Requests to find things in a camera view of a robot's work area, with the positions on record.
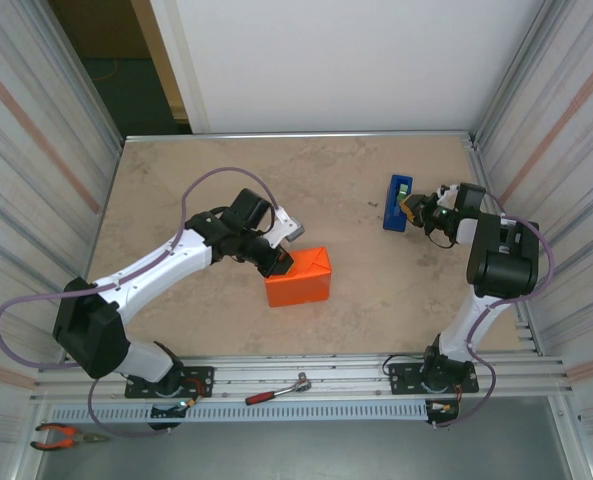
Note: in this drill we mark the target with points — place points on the green tape roll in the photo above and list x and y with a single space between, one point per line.
402 191

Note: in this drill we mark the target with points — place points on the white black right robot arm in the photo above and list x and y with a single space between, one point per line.
501 265

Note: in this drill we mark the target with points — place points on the blue tape dispenser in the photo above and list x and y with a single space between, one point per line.
393 215

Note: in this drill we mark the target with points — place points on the yellow power connector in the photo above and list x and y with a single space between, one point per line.
446 408
190 402

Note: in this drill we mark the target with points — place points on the grey metal shelf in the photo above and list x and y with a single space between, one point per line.
301 450

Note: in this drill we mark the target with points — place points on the aluminium back rail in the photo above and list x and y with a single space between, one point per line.
301 136

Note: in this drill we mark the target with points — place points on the aluminium front rail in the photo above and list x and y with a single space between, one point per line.
326 365

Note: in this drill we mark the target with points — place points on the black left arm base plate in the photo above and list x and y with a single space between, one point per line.
198 375

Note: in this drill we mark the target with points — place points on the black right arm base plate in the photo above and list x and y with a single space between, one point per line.
401 375

